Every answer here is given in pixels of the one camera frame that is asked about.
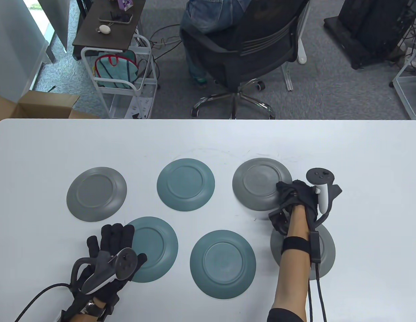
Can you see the person's right hand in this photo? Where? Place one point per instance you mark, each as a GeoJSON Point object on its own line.
{"type": "Point", "coordinates": [300, 194]}

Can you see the person's left hand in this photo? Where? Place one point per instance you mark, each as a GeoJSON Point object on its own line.
{"type": "Point", "coordinates": [112, 239]}

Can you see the grey plate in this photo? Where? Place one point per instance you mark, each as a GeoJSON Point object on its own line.
{"type": "Point", "coordinates": [95, 193]}
{"type": "Point", "coordinates": [325, 248]}
{"type": "Point", "coordinates": [258, 184]}

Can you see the teal plate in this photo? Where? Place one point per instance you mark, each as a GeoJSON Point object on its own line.
{"type": "Point", "coordinates": [161, 245]}
{"type": "Point", "coordinates": [223, 265]}
{"type": "Point", "coordinates": [185, 184]}

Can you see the black forearm battery box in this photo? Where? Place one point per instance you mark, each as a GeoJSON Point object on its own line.
{"type": "Point", "coordinates": [62, 317]}
{"type": "Point", "coordinates": [314, 246]}

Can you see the grey and white controller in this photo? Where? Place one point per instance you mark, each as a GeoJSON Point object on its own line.
{"type": "Point", "coordinates": [100, 285]}
{"type": "Point", "coordinates": [320, 177]}

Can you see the black sleeve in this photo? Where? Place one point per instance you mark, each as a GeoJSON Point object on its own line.
{"type": "Point", "coordinates": [283, 315]}

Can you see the white desk leg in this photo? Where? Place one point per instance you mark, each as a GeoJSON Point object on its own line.
{"type": "Point", "coordinates": [302, 50]}

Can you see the black office chair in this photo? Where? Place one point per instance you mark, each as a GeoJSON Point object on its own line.
{"type": "Point", "coordinates": [258, 50]}

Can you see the cardboard box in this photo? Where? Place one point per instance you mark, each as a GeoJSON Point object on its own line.
{"type": "Point", "coordinates": [47, 100]}

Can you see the white metal cart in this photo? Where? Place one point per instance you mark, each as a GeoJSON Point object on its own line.
{"type": "Point", "coordinates": [148, 82]}

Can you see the teal bag with red trim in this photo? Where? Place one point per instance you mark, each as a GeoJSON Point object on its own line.
{"type": "Point", "coordinates": [115, 72]}

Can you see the black equipment case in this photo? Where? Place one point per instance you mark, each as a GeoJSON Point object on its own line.
{"type": "Point", "coordinates": [369, 33]}

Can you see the dark brown side table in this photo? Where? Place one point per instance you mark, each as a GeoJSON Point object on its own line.
{"type": "Point", "coordinates": [120, 33]}

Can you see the white computer mouse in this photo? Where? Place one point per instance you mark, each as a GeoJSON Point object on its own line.
{"type": "Point", "coordinates": [104, 29]}

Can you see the grey partition panel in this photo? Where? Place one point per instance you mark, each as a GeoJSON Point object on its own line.
{"type": "Point", "coordinates": [57, 20]}

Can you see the purple box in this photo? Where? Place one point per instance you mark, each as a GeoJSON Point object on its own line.
{"type": "Point", "coordinates": [125, 3]}

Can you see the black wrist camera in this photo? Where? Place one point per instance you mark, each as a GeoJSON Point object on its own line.
{"type": "Point", "coordinates": [278, 219]}

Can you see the silver metal rail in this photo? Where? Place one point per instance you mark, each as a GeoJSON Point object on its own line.
{"type": "Point", "coordinates": [288, 78]}

